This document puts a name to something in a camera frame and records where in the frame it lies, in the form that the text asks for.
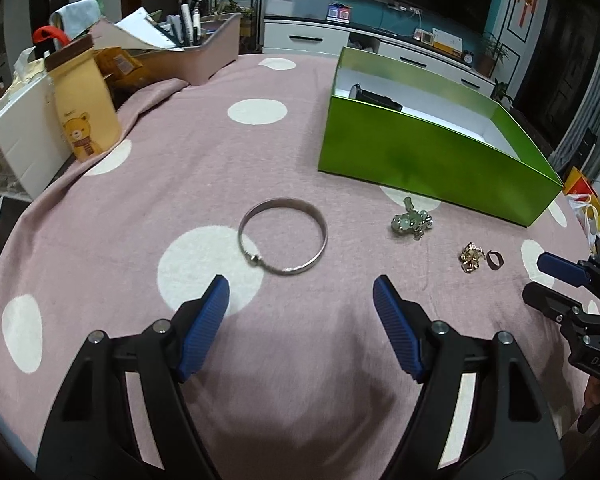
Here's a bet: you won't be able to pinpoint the yellow snack packet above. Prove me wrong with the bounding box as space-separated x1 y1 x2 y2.
94 46 143 81

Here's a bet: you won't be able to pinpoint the white plastic bag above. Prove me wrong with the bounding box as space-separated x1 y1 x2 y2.
567 192 600 241

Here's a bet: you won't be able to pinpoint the striped curtain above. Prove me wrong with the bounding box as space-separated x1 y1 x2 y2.
550 25 600 176

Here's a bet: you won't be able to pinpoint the pink polka dot blanket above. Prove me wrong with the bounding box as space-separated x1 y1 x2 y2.
0 52 596 480

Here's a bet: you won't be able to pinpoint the white storage box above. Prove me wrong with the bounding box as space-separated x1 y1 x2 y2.
0 72 71 201

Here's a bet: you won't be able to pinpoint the pink desk organizer tray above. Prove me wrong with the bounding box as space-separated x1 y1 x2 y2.
130 12 242 86

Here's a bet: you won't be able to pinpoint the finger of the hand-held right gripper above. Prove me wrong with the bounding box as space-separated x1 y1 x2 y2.
522 282 600 333
537 252 595 287

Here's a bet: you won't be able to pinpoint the white television cabinet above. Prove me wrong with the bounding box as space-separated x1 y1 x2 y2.
262 17 498 93

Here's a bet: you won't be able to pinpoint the translucent storage box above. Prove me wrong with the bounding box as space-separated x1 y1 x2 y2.
260 0 337 22

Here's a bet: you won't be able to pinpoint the white and yellow desk calendar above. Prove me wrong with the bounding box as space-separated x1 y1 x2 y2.
432 27 463 56

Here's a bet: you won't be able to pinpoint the dark door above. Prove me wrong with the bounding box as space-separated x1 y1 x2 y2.
512 0 600 116

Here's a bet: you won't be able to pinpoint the red and blue display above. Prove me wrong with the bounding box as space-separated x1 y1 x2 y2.
326 2 353 25

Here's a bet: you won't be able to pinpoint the yellow bear print bag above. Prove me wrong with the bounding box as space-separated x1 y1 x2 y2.
45 37 122 163

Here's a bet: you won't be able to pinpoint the yellow paper bag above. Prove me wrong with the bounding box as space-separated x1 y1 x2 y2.
562 167 600 233

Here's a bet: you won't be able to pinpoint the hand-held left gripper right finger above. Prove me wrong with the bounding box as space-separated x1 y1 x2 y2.
372 275 567 480

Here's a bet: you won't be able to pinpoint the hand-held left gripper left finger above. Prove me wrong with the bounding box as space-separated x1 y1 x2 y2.
36 275 231 480

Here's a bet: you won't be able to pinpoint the white paper sheets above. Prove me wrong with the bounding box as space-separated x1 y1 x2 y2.
87 7 186 53

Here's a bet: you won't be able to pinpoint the tall potted plant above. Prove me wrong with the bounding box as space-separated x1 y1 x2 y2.
480 32 508 76

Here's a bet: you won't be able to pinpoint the small potted plant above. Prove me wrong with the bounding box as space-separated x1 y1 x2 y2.
490 80 516 111

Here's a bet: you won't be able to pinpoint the silver bangle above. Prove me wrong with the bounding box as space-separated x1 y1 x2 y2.
238 198 328 277

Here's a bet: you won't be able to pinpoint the gold chain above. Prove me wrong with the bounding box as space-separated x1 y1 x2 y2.
459 241 485 273

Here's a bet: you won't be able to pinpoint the green jade frog charm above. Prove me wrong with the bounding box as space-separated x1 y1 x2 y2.
390 197 436 241

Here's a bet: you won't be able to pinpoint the red handle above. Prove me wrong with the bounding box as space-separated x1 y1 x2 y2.
32 25 68 46

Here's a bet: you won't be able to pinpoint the black wristband watch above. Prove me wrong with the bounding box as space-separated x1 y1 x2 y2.
349 82 403 113

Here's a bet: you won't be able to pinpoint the person's right hand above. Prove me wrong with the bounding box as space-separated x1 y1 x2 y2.
577 376 600 433

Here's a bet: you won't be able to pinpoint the green potted plants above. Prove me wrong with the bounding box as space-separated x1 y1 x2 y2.
215 0 258 36

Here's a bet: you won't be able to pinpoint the bundle of pens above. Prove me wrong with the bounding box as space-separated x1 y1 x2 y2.
167 0 203 48

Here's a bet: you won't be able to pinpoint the grey green cloth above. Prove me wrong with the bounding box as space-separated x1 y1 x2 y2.
49 0 103 36

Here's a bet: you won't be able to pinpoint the green cardboard box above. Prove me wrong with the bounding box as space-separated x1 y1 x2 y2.
317 46 563 228

